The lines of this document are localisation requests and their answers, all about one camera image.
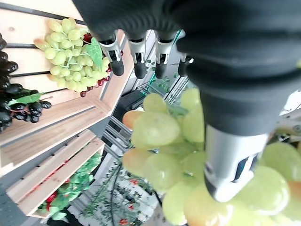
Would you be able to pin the red grape bunch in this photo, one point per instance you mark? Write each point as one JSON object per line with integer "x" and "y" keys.
{"x": 101, "y": 77}

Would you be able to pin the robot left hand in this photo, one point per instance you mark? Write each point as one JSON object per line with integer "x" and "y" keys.
{"x": 235, "y": 58}

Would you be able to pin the green grape bunch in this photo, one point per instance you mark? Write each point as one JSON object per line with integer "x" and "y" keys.
{"x": 70, "y": 56}
{"x": 202, "y": 164}

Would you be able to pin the wooden slat crate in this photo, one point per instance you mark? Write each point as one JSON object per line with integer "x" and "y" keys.
{"x": 61, "y": 99}
{"x": 54, "y": 169}

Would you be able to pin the red strawberries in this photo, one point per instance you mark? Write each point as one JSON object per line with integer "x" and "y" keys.
{"x": 50, "y": 200}

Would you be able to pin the black grape bunch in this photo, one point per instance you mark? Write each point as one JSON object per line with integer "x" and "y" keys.
{"x": 14, "y": 94}

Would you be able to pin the green vine with red berries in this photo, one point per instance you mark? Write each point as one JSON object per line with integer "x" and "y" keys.
{"x": 124, "y": 200}

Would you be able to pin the green leafy plant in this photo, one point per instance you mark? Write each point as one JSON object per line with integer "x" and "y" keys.
{"x": 70, "y": 190}

